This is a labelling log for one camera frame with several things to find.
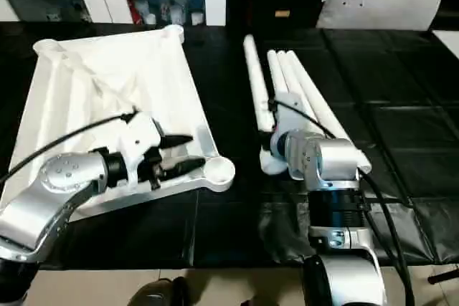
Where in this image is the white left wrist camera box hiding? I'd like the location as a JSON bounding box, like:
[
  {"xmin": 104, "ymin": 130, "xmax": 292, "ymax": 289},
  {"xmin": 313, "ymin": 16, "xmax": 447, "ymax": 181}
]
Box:
[{"xmin": 117, "ymin": 113, "xmax": 166, "ymax": 172}]

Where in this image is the white board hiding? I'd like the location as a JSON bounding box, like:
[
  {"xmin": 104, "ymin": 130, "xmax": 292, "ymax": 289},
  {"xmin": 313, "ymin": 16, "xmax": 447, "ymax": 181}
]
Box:
[{"xmin": 430, "ymin": 30, "xmax": 459, "ymax": 60}]

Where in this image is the white plastic table leg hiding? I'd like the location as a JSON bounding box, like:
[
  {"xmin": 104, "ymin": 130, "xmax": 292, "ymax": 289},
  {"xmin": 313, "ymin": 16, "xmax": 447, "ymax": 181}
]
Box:
[
  {"xmin": 242, "ymin": 34, "xmax": 289, "ymax": 177},
  {"xmin": 276, "ymin": 50, "xmax": 338, "ymax": 138},
  {"xmin": 266, "ymin": 50, "xmax": 306, "ymax": 117},
  {"xmin": 285, "ymin": 50, "xmax": 373, "ymax": 175}
]

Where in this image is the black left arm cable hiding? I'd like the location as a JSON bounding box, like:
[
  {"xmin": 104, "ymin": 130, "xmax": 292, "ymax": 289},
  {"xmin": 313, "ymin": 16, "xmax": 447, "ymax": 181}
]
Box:
[{"xmin": 0, "ymin": 110, "xmax": 141, "ymax": 185}]

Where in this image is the white plastic table top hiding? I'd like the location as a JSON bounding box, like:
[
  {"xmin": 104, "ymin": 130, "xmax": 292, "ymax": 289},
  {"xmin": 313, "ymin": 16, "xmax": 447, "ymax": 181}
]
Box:
[{"xmin": 0, "ymin": 24, "xmax": 237, "ymax": 222}]

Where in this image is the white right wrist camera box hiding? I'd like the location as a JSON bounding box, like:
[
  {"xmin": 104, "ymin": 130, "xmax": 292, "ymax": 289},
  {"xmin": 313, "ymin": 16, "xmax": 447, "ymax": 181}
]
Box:
[{"xmin": 270, "ymin": 92, "xmax": 308, "ymax": 136}]

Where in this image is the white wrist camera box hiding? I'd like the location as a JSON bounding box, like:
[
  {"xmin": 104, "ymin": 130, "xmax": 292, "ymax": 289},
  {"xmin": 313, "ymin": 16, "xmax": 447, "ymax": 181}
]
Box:
[
  {"xmin": 117, "ymin": 113, "xmax": 166, "ymax": 172},
  {"xmin": 270, "ymin": 92, "xmax": 308, "ymax": 136}
]

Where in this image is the black work mat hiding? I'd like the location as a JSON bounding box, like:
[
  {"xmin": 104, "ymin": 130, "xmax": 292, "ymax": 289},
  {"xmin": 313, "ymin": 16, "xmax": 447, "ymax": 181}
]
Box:
[{"xmin": 0, "ymin": 21, "xmax": 459, "ymax": 272}]

